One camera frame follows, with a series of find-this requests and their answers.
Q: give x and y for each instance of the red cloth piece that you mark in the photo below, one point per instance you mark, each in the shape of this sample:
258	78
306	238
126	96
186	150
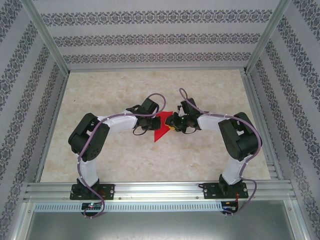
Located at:
160	133

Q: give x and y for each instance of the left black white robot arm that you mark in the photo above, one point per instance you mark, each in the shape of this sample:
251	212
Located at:
100	140

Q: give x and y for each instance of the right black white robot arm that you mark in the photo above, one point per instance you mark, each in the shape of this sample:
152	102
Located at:
237	140

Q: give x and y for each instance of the small circuit board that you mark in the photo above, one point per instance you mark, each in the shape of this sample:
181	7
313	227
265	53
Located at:
92	205
228	206

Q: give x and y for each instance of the aluminium back frame bar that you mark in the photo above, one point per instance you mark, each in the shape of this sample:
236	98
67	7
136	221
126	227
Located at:
155	69

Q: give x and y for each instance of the aluminium mounting rail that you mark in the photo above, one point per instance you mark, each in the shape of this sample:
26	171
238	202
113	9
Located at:
160	191

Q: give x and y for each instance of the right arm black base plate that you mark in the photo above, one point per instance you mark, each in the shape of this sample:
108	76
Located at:
211	191

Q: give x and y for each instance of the aluminium side rail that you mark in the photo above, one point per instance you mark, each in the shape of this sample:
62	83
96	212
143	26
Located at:
262	130
51	130

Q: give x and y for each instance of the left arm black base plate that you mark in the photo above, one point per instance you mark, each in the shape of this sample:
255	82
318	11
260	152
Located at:
107	191

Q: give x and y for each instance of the aluminium frame post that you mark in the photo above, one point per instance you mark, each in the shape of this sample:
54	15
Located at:
268	35
45	37

